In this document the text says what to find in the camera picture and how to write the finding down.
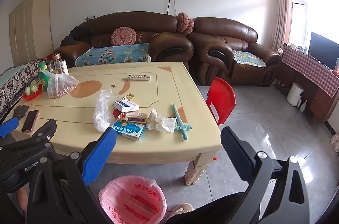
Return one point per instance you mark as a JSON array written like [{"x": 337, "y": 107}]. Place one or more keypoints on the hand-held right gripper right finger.
[{"x": 237, "y": 152}]

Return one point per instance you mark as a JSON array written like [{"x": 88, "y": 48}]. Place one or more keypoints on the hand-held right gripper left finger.
[{"x": 99, "y": 155}]

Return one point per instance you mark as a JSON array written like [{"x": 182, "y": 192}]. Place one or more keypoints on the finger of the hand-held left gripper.
[
  {"x": 45, "y": 131},
  {"x": 9, "y": 126}
]

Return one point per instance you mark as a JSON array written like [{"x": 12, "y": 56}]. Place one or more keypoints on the trash bin with pink bag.
[{"x": 127, "y": 194}]

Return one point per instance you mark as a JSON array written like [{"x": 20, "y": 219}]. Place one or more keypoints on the purple playing card box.
[{"x": 136, "y": 117}]

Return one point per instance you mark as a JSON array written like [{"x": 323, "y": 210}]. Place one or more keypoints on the smartphone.
[{"x": 30, "y": 120}]

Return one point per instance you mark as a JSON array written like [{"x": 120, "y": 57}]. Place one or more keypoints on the red fruit plate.
[{"x": 33, "y": 95}]

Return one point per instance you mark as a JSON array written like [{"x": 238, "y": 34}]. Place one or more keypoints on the blue medicine box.
[{"x": 129, "y": 130}]

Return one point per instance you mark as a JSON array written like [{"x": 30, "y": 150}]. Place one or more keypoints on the pale green fruit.
[
  {"x": 34, "y": 86},
  {"x": 28, "y": 91}
]

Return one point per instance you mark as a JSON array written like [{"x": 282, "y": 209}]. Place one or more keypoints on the clear plastic bag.
[{"x": 102, "y": 112}]

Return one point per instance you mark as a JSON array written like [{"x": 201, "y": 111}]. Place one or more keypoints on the plastic bag of nuts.
[{"x": 60, "y": 89}]

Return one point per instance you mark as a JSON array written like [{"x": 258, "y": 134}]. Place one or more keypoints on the patterned bed cover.
[{"x": 16, "y": 78}]

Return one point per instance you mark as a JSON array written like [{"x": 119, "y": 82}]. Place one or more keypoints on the green bottle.
[{"x": 42, "y": 77}]

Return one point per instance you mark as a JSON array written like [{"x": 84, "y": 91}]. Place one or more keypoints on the white and blue box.
[{"x": 126, "y": 106}]

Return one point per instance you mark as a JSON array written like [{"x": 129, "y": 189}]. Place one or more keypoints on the red plastic chair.
[{"x": 221, "y": 96}]

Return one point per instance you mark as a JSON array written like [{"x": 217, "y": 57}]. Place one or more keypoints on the beige wooden table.
[{"x": 159, "y": 152}]

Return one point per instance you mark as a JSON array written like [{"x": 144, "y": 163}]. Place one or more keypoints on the teal toy sword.
[{"x": 181, "y": 125}]

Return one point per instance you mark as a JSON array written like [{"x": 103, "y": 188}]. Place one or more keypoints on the person's black pants leg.
[{"x": 212, "y": 210}]

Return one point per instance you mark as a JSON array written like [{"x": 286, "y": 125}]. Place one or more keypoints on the small glass jar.
[{"x": 50, "y": 67}]

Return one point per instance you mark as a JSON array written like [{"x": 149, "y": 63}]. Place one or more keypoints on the yellow candy wrapper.
[{"x": 128, "y": 97}]

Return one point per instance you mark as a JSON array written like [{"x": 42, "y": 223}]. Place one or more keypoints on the crumpled white tissue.
[{"x": 160, "y": 123}]

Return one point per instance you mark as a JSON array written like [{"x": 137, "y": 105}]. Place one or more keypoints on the glass bottle with copper lid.
[{"x": 58, "y": 63}]

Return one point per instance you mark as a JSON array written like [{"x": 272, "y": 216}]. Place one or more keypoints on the person's beige shoe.
[{"x": 181, "y": 209}]

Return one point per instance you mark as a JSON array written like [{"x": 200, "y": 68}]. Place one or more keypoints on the small white bottle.
[{"x": 303, "y": 106}]

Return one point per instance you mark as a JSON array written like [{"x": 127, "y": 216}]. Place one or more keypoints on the white round appliance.
[{"x": 294, "y": 94}]

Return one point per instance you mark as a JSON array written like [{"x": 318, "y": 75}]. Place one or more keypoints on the white remote control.
[{"x": 137, "y": 77}]

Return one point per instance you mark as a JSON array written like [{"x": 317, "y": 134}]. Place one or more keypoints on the blue seat cloth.
[{"x": 249, "y": 59}]

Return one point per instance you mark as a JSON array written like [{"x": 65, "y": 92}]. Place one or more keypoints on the wooden sideboard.
[{"x": 304, "y": 86}]

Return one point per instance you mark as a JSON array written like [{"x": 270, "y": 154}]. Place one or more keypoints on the blue floral blanket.
[{"x": 111, "y": 55}]

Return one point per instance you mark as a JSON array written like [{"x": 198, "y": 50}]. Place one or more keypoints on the dark clothes pile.
[{"x": 75, "y": 36}]

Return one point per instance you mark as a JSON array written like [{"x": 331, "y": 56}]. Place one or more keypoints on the red checked cloth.
[{"x": 309, "y": 67}]

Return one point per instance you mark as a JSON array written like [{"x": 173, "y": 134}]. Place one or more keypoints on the pink round cushion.
[
  {"x": 123, "y": 36},
  {"x": 190, "y": 27},
  {"x": 182, "y": 22}
]

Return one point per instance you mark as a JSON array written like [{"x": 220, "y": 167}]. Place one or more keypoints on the brown leather armchair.
[{"x": 225, "y": 30}]

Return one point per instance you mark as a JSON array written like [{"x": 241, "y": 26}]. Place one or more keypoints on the black television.
[{"x": 324, "y": 49}]

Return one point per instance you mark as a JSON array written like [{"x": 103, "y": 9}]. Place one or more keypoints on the long brown leather sofa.
[{"x": 127, "y": 22}]

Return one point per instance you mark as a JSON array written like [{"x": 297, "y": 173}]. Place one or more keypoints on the pink curtain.
[{"x": 282, "y": 9}]

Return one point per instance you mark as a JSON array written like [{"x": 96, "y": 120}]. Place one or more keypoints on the window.
[{"x": 312, "y": 9}]

